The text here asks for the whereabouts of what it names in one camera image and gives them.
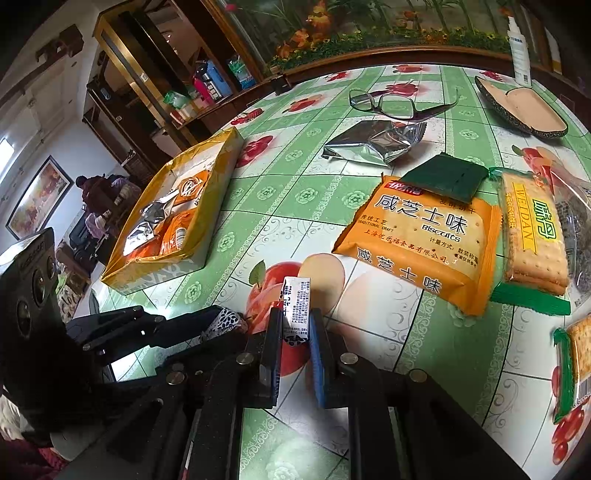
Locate small white snack stick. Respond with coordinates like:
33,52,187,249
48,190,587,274
281,276,311,346

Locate Weidan green cracker pack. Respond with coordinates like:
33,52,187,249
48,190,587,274
489,168,571,316

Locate silver foil snack packet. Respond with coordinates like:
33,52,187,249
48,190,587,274
322,120,427,165

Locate yellow cardboard snack box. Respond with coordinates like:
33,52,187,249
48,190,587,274
101,127,243,295

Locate orange cheese biscuit pack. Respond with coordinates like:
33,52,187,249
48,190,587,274
332,176,502,317

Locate green fruit pattern tablecloth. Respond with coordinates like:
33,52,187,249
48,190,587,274
93,64,590,479

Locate dark green snack packet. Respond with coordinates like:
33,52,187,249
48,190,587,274
400,153,489,204

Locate black band cracker pack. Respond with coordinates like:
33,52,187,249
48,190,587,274
552,315,590,424

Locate blue box on shelf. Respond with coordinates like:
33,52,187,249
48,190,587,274
205,60,232,98

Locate dark wooden cabinet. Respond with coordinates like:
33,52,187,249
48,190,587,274
93,1,590,150

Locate black eyeglasses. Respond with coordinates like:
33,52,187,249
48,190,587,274
349,89,459,123

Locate clear plum candy bag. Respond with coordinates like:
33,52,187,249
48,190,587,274
550,162,590,302

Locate flower garden mural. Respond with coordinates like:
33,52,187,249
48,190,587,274
218,0,520,71

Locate open glasses case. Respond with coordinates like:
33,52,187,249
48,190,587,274
475,76,568,139

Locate white spray bottle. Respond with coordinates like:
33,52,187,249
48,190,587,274
507,16,531,88

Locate framed wall painting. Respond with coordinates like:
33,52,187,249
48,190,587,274
6,156,73,240

